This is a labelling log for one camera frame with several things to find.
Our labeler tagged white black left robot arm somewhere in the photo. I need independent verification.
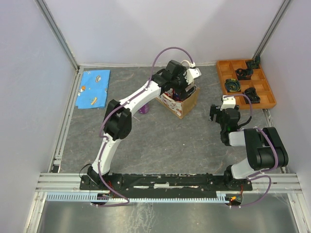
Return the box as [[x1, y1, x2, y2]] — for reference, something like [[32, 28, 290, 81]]
[[87, 60, 201, 189]]

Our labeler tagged canvas bag with cat print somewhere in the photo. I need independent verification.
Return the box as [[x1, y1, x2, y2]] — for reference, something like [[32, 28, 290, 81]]
[[155, 59, 200, 119]]

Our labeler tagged black rolled sock centre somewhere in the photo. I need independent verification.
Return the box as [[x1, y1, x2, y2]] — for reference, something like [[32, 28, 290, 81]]
[[235, 68, 254, 81]]

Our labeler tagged purple Fanta can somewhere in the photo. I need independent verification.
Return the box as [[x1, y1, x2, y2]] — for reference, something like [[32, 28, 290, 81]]
[[138, 103, 149, 114]]

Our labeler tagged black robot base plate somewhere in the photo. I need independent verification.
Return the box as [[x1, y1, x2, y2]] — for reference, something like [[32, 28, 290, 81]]
[[80, 173, 253, 201]]

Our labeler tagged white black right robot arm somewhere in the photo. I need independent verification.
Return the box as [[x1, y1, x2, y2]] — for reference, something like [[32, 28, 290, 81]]
[[209, 95, 289, 190]]

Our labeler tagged dark patterned sock top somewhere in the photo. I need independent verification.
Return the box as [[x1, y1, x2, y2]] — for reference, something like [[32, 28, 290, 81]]
[[245, 60, 260, 69]]

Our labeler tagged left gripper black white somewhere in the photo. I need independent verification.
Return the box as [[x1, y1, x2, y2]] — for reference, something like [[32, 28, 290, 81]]
[[172, 67, 197, 101]]

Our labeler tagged aluminium frame rail front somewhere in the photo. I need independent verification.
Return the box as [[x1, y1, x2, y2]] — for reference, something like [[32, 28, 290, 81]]
[[35, 173, 302, 194]]

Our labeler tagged blue patterned cloth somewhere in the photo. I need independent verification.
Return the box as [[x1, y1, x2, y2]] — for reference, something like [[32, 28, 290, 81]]
[[75, 69, 110, 109]]

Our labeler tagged black rolled sock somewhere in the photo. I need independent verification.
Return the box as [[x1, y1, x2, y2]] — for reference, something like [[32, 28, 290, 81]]
[[243, 87, 260, 104], [235, 68, 254, 81]]

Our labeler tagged wooden compartment tray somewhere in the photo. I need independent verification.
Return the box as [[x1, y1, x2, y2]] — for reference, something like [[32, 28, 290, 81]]
[[216, 59, 276, 109]]

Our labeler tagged blue yellow rolled sock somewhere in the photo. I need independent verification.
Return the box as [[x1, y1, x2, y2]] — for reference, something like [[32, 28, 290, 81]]
[[225, 79, 241, 93]]

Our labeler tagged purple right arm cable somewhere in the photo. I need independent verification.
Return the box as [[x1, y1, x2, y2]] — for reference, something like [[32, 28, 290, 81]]
[[223, 93, 280, 209]]

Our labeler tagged blue slotted cable duct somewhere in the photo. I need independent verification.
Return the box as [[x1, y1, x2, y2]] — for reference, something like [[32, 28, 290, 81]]
[[45, 191, 230, 202]]

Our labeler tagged red Coke can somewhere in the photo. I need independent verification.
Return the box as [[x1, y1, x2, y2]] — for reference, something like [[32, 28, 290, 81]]
[[164, 88, 173, 99]]

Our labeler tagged black rolled sock lower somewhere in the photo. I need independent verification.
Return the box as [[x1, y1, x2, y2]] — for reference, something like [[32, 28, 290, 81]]
[[243, 87, 260, 104]]

